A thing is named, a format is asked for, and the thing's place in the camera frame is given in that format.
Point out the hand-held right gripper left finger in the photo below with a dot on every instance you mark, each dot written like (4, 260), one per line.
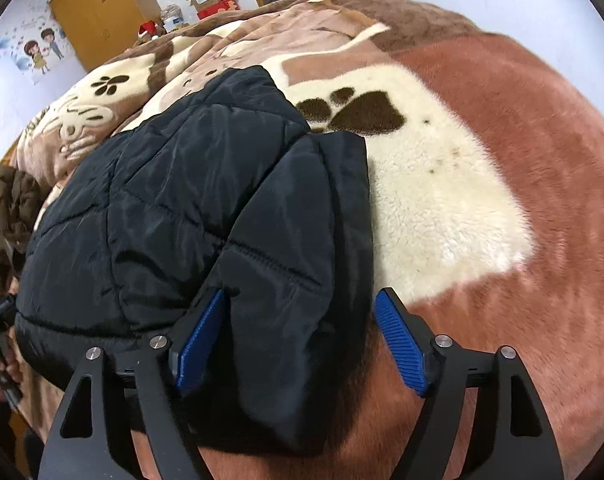
(202, 340)

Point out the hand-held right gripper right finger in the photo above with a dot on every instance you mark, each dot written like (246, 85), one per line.
(401, 342)

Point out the black puffer jacket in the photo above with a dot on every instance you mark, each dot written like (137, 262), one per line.
(182, 200)

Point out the person's left hand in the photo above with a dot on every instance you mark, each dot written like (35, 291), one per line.
(13, 367)

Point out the brown puffer jacket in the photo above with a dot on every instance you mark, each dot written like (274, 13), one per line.
(4, 220)

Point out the brown and cream printed blanket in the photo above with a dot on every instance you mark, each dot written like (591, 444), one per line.
(481, 160)

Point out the yellow wooden door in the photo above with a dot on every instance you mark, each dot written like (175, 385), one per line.
(102, 25)

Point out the red plush hat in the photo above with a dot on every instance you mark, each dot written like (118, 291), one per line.
(147, 31)

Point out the clear plastic bottle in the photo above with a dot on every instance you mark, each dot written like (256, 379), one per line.
(172, 17)

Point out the red box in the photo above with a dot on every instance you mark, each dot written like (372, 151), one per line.
(219, 8)

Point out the cartoon wall sticker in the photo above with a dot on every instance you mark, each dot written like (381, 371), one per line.
(37, 50)

